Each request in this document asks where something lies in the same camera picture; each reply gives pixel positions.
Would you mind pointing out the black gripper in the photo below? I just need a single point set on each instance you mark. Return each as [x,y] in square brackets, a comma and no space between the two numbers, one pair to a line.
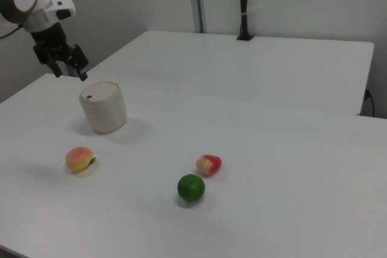
[50,42]

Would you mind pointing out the beige hinged bin lid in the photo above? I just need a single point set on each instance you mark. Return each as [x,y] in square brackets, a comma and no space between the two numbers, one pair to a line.
[98,91]

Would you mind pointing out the beige plastic garbage bin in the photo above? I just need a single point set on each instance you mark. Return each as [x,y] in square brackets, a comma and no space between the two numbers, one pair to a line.
[104,110]

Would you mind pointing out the orange yellow toy peach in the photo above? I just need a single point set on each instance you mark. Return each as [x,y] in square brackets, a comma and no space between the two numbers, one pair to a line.
[78,159]

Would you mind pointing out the red bitten toy apple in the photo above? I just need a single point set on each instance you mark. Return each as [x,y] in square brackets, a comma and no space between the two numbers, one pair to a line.
[208,164]

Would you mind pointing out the green toy lime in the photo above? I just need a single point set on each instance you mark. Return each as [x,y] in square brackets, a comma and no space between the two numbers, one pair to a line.
[191,187]

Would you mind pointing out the black camera stand pole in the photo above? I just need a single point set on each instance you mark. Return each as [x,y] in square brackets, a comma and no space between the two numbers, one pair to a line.
[243,1]

